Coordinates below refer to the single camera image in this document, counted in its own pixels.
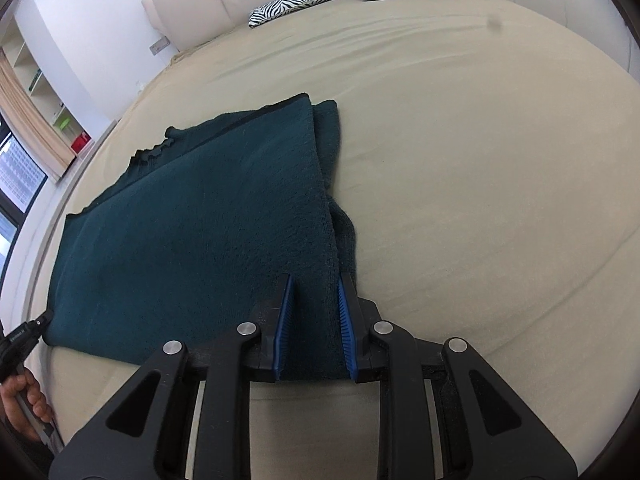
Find zebra print pillow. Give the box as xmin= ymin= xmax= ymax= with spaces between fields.
xmin=248 ymin=0 xmax=354 ymax=28

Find person's left hand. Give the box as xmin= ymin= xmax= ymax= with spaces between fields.
xmin=0 ymin=370 xmax=54 ymax=442

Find beige curtain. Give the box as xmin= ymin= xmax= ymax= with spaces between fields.
xmin=0 ymin=57 xmax=77 ymax=181

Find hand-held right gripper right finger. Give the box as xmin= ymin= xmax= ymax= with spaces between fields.
xmin=336 ymin=272 xmax=581 ymax=480

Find dark green sweater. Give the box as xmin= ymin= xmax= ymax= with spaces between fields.
xmin=42 ymin=92 xmax=359 ymax=382

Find window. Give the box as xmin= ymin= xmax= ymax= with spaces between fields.
xmin=0 ymin=120 xmax=49 ymax=261

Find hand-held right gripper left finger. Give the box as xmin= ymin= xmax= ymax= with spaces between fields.
xmin=47 ymin=272 xmax=296 ymax=480

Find cream padded headboard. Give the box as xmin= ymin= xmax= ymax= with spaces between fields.
xmin=141 ymin=0 xmax=351 ymax=54

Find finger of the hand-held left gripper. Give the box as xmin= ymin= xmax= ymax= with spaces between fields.
xmin=0 ymin=308 xmax=55 ymax=378

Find white wall shelf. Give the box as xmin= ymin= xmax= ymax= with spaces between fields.
xmin=0 ymin=35 xmax=94 ymax=161

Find beige bed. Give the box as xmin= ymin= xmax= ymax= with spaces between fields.
xmin=20 ymin=0 xmax=640 ymax=480

